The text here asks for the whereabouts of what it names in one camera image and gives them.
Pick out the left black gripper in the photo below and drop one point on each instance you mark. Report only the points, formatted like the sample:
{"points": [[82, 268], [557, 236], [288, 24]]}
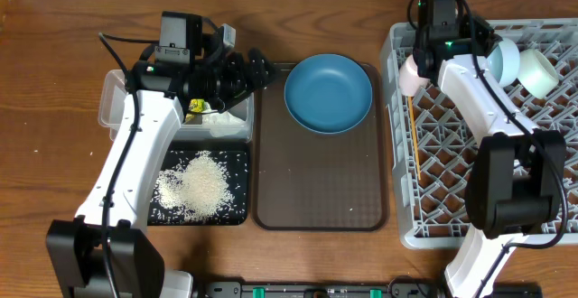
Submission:
{"points": [[237, 89]]}

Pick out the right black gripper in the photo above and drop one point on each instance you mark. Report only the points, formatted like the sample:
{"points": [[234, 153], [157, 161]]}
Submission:
{"points": [[481, 40]]}

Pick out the light blue small bowl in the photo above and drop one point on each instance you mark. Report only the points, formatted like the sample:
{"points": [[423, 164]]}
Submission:
{"points": [[504, 62]]}

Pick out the white tissue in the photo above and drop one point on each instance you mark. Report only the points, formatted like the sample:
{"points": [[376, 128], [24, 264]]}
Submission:
{"points": [[214, 119]]}

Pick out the green snack wrapper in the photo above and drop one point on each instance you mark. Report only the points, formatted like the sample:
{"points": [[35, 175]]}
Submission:
{"points": [[196, 108]]}

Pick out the mint green bowl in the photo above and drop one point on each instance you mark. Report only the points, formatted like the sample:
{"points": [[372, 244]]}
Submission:
{"points": [[536, 73]]}

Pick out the pink plastic cup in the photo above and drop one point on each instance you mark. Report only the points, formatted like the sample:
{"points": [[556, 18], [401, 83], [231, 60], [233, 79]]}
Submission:
{"points": [[409, 82]]}

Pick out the dark blue plate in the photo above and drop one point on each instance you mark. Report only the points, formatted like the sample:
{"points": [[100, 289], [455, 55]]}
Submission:
{"points": [[328, 94]]}

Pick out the white cooked rice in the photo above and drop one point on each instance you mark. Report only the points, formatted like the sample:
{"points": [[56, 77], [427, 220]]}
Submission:
{"points": [[194, 187]]}

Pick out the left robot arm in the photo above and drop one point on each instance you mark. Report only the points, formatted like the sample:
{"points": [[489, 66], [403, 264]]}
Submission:
{"points": [[104, 251]]}

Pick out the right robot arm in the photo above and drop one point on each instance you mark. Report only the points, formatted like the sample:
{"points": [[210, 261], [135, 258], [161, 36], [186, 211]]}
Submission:
{"points": [[516, 181]]}

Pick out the grey dishwasher rack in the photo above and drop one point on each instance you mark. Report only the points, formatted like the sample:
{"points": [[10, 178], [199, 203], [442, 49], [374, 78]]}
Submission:
{"points": [[431, 212]]}

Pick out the clear plastic bin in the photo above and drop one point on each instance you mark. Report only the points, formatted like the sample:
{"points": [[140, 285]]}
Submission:
{"points": [[112, 107]]}

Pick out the black plastic tray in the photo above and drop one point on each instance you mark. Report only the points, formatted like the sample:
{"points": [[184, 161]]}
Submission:
{"points": [[239, 189]]}

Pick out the wooden chopstick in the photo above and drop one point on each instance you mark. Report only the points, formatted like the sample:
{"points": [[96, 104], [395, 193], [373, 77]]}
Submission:
{"points": [[414, 136]]}

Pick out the brown serving tray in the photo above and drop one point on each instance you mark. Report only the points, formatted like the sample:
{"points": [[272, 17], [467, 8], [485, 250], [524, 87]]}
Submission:
{"points": [[310, 181]]}

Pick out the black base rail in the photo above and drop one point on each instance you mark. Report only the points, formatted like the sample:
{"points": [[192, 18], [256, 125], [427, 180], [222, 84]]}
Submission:
{"points": [[404, 289]]}

